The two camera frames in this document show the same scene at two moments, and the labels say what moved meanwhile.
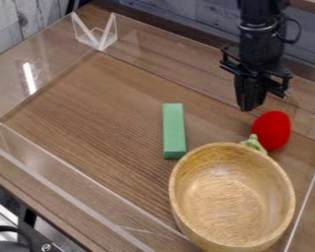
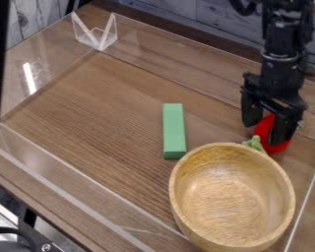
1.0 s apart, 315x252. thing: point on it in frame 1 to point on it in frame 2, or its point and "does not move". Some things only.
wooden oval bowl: [231, 197] does not move
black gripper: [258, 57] to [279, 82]
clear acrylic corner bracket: [97, 37] does not move
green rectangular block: [173, 131] does not move
